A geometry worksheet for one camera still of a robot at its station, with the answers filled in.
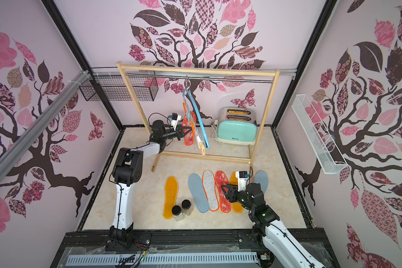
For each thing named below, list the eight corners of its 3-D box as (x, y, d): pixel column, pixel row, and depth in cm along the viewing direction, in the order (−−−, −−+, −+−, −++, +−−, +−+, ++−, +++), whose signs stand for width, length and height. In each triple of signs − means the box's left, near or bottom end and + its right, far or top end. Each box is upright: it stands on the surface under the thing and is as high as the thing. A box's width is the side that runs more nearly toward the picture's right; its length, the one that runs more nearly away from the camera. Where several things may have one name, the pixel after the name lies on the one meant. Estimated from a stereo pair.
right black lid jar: (183, 216, 83) (181, 209, 75) (184, 206, 86) (182, 199, 78) (191, 216, 83) (190, 209, 75) (192, 206, 86) (190, 199, 77)
